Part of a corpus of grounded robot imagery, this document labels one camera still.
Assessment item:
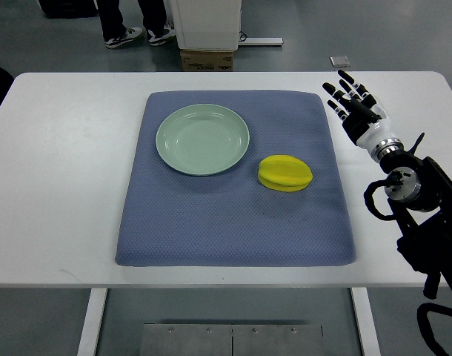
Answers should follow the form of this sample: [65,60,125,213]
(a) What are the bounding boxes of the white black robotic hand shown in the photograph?
[322,70,404,162]

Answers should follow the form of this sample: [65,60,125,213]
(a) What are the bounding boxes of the yellow starfruit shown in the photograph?
[258,155,313,192]

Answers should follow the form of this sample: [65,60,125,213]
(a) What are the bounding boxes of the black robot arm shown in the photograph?
[364,138,452,355]

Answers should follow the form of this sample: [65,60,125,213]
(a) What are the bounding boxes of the light green plate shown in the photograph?
[156,104,250,176]

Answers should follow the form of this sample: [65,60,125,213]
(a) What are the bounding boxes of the grey floor socket cover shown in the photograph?
[329,56,350,68]

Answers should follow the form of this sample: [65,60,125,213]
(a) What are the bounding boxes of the cardboard box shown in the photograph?
[180,50,234,72]

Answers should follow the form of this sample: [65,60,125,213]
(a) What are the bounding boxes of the white table leg right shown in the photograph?
[350,287,382,356]

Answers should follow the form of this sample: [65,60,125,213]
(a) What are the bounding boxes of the white table leg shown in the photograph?
[77,288,107,356]
[350,287,382,356]

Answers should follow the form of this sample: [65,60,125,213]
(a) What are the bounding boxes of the blue quilted mat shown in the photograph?
[115,90,356,267]

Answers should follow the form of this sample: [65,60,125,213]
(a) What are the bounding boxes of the person's right sneaker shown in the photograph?
[147,22,176,46]

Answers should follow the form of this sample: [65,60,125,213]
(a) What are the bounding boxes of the person's sneaker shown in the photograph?
[104,27,143,49]
[147,22,176,46]

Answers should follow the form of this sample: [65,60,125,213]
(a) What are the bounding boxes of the person's dark trousers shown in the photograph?
[96,0,167,40]

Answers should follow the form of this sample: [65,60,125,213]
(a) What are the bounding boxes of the person's left sneaker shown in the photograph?
[104,27,143,49]

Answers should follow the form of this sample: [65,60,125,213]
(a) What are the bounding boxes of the white table leg left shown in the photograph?
[77,288,107,356]

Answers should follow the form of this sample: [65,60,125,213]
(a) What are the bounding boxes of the black object top left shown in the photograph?
[37,0,98,19]

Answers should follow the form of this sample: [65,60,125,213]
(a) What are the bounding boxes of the white floor rail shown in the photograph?
[238,37,284,47]

